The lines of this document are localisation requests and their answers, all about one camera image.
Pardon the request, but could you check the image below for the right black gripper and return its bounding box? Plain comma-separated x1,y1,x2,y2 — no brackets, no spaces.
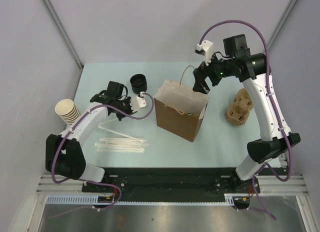
193,49,236,94

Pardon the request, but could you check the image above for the single white straw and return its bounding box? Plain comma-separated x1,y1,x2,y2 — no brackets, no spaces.
97,118,138,141

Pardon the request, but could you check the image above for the brown paper bag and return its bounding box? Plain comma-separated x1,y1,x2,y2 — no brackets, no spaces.
154,71,209,142

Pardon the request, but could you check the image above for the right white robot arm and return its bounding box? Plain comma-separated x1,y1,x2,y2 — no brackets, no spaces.
193,34,301,193

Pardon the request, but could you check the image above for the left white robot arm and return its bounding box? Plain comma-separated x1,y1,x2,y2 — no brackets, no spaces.
45,81,133,192

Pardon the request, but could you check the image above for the stack of black lids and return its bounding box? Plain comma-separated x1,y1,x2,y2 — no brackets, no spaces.
130,74,148,94

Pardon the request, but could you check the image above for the white wrapped straws bundle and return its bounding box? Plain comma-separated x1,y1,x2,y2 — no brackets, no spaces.
94,138,148,153

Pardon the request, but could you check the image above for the stack of paper cups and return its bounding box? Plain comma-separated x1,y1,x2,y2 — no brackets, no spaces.
54,99,81,125

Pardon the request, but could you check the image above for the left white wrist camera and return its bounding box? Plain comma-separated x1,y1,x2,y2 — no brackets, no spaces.
130,91,148,113

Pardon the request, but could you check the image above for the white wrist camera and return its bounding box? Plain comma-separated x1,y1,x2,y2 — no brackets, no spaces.
130,91,148,113
195,40,215,66

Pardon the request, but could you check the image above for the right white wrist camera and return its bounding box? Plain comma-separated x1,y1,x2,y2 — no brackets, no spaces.
195,40,215,66

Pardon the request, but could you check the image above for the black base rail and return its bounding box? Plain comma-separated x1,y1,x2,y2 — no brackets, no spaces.
82,167,261,202

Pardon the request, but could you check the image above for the white slotted cable duct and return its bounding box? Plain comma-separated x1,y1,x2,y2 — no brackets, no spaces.
46,195,234,206

